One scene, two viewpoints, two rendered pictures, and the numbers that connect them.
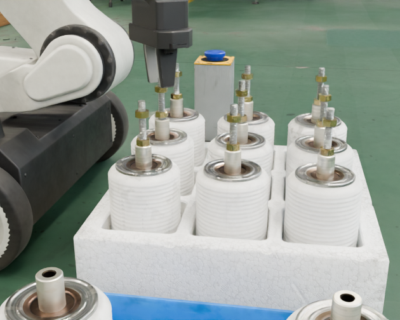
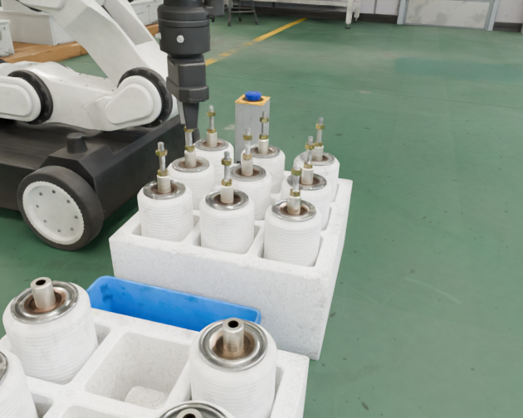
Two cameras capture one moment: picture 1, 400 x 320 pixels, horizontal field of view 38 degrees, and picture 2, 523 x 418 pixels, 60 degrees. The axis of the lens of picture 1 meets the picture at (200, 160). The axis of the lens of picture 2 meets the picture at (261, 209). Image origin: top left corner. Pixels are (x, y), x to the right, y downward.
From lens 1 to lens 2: 0.20 m
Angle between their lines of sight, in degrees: 10
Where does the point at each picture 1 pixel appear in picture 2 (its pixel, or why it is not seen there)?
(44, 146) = (118, 159)
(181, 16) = (199, 76)
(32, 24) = (112, 65)
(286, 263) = (254, 274)
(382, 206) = (381, 221)
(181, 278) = (183, 275)
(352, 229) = (309, 252)
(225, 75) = (258, 113)
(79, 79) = (143, 110)
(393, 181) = (398, 201)
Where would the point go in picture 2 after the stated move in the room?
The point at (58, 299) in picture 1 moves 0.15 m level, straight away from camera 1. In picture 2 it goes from (46, 299) to (72, 232)
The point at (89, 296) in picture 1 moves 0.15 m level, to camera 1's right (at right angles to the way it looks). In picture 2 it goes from (72, 298) to (194, 311)
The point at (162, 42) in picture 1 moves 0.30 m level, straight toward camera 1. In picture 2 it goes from (182, 96) to (129, 165)
